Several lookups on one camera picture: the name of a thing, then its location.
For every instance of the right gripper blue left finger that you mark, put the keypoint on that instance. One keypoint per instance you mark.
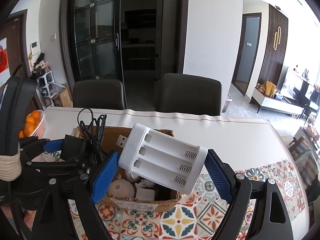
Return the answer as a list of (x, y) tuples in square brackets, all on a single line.
[(102, 176)]

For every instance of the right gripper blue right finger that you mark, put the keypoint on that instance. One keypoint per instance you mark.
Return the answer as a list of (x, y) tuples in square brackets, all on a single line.
[(221, 175)]

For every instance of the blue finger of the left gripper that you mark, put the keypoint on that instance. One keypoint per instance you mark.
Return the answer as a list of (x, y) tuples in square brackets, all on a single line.
[(53, 145), (62, 168)]

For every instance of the pink round head toy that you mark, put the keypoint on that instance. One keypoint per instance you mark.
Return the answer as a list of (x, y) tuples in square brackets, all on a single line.
[(121, 188)]

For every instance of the black power adapter with cable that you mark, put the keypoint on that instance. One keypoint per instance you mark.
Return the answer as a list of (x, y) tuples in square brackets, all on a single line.
[(93, 134)]

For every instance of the white suited figurine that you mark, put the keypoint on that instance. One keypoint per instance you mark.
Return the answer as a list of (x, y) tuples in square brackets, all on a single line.
[(138, 181)]

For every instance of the white battery charger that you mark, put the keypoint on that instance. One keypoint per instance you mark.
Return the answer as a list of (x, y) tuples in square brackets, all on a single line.
[(162, 159)]

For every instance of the gloved left hand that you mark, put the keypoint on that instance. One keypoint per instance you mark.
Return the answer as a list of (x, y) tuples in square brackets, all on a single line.
[(15, 100)]

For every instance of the white fruit basket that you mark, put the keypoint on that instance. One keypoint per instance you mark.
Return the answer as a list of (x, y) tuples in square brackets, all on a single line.
[(41, 126)]

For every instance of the brown cardboard box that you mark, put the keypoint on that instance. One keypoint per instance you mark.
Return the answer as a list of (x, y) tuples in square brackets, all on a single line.
[(114, 139)]

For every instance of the orange fruit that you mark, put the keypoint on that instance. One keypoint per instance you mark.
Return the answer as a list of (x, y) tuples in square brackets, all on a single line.
[(28, 129), (36, 114)]

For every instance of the left dark dining chair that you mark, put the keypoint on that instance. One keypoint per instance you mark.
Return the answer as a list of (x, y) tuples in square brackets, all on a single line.
[(99, 94)]

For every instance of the dark dining chair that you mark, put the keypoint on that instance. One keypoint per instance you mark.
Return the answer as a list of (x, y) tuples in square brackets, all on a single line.
[(99, 94), (189, 94)]

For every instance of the white tv console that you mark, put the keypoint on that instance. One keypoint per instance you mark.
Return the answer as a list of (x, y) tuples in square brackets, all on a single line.
[(281, 106)]

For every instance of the right dark dining chair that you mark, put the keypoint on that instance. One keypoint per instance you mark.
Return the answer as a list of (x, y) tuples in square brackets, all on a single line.
[(189, 94)]

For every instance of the dark glass door cabinet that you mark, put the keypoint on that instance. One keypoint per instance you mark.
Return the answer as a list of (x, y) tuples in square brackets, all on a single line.
[(122, 39)]

